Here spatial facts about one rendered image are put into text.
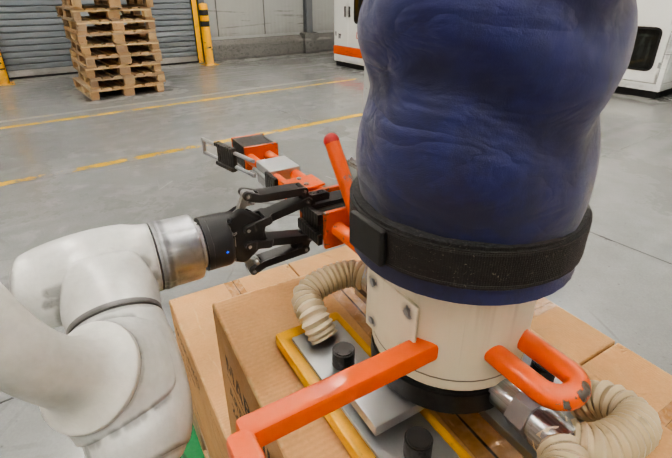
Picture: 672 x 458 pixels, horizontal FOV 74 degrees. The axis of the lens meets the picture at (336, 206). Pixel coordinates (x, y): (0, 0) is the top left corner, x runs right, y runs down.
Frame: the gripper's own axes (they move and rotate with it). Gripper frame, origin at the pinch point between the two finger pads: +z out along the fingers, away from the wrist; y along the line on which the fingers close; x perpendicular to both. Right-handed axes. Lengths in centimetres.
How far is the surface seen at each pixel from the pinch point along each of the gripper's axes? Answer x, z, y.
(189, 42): -922, 212, 62
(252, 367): 10.8, -18.1, 14.0
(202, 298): -62, -9, 54
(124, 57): -656, 54, 53
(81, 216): -267, -39, 107
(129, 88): -657, 53, 95
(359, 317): 9.8, -0.4, 13.8
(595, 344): 12, 75, 53
